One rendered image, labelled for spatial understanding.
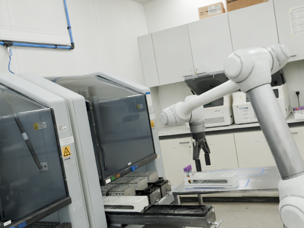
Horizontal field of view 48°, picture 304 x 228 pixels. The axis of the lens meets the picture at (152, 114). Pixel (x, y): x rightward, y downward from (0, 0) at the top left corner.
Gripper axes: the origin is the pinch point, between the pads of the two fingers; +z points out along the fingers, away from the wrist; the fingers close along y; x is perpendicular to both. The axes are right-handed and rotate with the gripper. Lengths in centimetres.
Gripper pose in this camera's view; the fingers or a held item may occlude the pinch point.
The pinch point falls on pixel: (203, 166)
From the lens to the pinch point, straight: 200.4
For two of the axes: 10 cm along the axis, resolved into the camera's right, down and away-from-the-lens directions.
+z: 1.7, 9.8, 0.5
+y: 5.2, -1.3, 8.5
